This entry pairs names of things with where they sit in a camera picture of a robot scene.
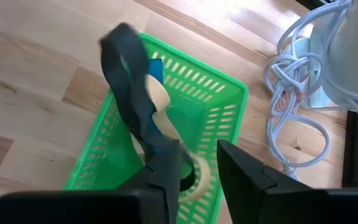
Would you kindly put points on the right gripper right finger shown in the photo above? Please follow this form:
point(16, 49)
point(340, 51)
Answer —
point(275, 202)

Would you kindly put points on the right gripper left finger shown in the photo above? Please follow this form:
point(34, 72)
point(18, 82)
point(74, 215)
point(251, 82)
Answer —
point(104, 208)

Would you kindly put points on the white desk lamp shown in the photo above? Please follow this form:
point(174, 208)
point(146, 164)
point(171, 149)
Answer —
point(346, 56)

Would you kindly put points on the green plastic basket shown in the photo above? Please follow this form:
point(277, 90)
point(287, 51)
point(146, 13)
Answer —
point(110, 146)

